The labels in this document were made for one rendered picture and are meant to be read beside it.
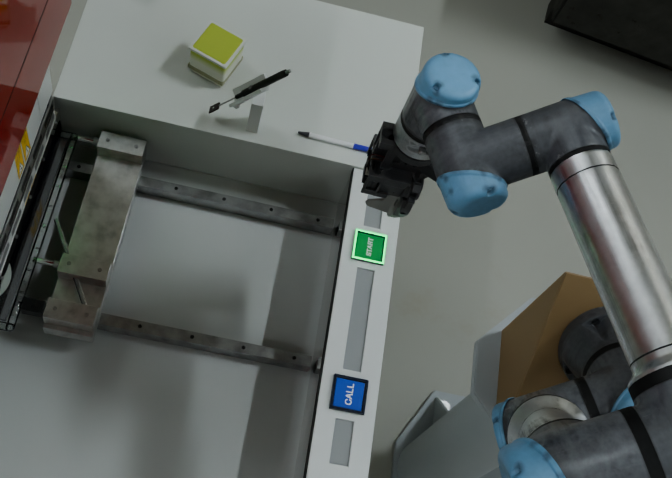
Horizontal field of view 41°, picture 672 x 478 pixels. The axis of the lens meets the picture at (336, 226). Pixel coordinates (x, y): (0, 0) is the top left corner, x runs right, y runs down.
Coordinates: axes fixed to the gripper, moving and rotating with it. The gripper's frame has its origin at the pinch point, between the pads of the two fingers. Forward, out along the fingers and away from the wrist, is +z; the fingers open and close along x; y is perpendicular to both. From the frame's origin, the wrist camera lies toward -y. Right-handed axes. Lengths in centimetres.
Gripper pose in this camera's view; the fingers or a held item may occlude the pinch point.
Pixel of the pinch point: (395, 209)
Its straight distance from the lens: 139.5
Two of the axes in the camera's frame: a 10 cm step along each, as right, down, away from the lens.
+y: -9.7, -2.2, -1.1
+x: -1.4, 8.7, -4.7
